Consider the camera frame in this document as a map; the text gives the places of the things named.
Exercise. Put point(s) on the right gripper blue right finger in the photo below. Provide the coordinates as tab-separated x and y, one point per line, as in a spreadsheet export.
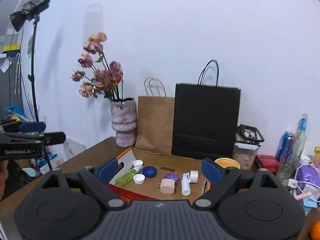
222	180

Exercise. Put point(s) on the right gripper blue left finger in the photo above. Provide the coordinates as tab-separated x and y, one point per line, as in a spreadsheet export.
95	181

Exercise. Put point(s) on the green spray bottle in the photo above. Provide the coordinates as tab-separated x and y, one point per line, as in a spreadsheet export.
127	176

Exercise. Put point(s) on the white tape roll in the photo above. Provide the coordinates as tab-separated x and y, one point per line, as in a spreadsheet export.
193	176

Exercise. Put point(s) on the white jar lid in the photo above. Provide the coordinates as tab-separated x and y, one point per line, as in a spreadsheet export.
139	178

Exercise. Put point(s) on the white bottle cap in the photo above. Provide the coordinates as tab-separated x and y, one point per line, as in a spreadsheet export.
138	164

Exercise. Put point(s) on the purple gear lid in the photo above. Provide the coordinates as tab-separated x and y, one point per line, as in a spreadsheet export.
173	176

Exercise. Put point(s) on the blue gear lid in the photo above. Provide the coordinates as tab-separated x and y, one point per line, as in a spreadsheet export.
149	171

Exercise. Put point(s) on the pink power adapter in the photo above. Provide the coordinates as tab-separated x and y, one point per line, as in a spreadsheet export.
167	186

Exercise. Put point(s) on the small white spray bottle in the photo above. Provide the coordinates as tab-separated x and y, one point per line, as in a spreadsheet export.
185	185

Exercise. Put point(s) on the yellow mug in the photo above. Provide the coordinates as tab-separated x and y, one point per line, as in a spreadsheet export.
227	162

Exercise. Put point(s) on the red cardboard box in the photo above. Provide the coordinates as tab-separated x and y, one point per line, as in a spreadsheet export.
149	190

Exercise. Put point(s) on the clear food container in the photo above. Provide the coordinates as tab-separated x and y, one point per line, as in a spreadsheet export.
247	143

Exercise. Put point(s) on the red book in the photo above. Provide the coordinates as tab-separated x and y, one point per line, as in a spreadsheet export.
268	162

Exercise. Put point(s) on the black paper bag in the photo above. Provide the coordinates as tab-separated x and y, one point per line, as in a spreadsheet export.
205	120

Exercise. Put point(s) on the clear glass bottle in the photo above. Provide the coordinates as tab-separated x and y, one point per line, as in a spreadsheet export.
290	159

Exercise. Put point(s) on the blue soda can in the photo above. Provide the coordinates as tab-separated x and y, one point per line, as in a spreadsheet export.
285	146

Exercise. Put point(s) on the pink ceramic vase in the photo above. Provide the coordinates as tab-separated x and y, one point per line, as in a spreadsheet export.
124	121

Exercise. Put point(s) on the brown paper bag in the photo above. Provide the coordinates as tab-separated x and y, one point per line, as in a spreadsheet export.
155	118

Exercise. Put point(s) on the purple plastic container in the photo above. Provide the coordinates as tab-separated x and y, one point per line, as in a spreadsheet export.
307	175

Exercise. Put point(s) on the dried pink roses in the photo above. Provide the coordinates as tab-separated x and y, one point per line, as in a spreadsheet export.
98	76

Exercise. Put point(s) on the orange fruit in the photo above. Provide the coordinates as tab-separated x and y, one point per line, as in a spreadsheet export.
315	231

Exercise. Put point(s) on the black studio light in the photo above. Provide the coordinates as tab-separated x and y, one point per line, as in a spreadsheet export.
30	11

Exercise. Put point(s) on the white wall heater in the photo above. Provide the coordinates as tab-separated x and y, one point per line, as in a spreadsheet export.
72	148

